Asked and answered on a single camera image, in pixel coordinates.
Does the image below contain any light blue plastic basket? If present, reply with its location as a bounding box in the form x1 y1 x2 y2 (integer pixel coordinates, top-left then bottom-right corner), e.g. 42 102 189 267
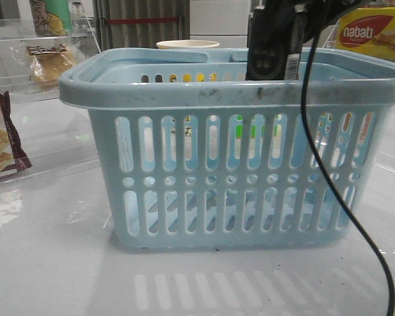
58 47 395 254

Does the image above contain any green yellow cartoon package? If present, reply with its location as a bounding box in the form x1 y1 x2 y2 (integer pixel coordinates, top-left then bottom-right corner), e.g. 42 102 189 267
30 0 72 36

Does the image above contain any beige paper cup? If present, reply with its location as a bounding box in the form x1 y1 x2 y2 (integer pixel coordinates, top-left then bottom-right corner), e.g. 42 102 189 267
156 39 220 49

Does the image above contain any brown waffle snack packet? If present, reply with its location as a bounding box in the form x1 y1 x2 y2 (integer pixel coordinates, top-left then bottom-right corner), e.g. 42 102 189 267
0 92 32 179

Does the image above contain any white cabinet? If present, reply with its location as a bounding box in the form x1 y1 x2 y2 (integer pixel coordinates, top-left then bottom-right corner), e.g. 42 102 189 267
190 1 251 48

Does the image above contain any black cable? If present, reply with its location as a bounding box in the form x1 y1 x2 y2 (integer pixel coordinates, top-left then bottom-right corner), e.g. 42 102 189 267
300 32 395 316

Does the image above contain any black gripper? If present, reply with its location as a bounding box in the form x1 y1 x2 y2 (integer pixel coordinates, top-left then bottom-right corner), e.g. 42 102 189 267
246 1 369 81

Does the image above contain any yellow nabati wafer box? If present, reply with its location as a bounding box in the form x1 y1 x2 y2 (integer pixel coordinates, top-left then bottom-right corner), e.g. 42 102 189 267
335 7 395 62

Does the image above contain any green packet behind basket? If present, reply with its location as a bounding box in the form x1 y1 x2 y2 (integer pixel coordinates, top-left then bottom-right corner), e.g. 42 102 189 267
232 115 282 139

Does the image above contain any clear acrylic display shelf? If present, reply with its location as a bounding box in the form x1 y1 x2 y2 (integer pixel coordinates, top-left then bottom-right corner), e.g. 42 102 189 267
0 16 99 103

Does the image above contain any bread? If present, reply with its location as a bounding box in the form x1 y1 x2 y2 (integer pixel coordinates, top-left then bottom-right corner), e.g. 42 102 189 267
11 44 76 92

